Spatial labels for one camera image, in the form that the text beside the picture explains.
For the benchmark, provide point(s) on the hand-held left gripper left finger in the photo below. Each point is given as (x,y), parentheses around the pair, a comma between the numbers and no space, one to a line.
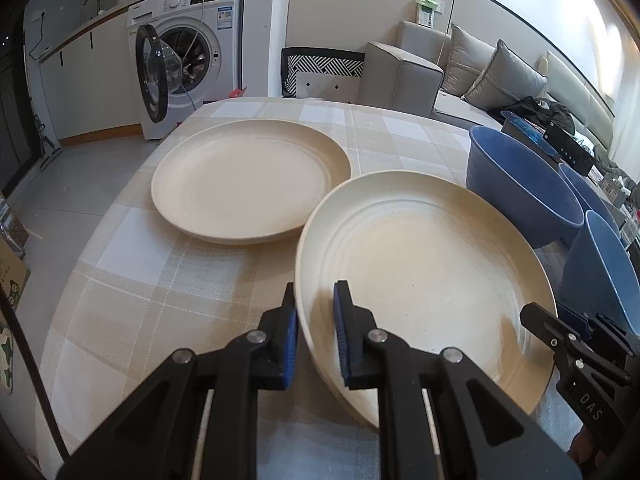
(290,345)

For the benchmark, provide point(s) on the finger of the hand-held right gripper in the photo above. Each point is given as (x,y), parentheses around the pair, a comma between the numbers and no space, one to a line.
(617,337)
(542,325)

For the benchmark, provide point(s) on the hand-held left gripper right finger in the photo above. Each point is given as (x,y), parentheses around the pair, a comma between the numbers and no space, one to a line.
(342,335)

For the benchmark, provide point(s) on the blue bowl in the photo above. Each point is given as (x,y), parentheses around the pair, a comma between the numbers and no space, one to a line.
(520,185)
(605,270)
(587,185)

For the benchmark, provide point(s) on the cream plate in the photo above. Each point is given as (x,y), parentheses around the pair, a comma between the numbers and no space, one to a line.
(250,180)
(425,270)

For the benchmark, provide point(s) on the beige checked tablecloth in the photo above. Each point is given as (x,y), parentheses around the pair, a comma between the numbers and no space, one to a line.
(150,285)

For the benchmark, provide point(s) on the black cardboard box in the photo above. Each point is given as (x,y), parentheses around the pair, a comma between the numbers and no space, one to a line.
(570,147)

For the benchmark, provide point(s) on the blue plastic packet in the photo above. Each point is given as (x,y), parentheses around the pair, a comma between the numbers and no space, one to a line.
(525,130)

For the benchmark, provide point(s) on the black clothing pile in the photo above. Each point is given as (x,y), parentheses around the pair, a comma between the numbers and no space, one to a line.
(545,112)

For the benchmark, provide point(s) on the grey cushion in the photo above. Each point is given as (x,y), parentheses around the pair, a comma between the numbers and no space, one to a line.
(465,60)
(505,82)

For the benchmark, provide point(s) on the red floor item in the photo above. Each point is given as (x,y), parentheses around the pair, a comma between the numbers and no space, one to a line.
(237,92)

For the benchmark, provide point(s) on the grey sofa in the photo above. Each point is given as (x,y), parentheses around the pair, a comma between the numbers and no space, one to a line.
(400,80)

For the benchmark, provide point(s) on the black white patterned bag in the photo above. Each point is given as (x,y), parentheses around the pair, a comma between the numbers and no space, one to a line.
(320,72)

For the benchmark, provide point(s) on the green printed cardboard box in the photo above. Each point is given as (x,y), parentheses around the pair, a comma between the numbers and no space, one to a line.
(10,270)

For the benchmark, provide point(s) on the white washing machine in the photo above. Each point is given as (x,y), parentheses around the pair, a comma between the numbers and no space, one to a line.
(225,60)

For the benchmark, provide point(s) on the white kitchen counter cabinet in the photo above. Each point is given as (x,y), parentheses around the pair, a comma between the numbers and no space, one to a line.
(95,85)

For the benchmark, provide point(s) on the curved metal faucet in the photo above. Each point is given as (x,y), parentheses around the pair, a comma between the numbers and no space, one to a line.
(93,0)

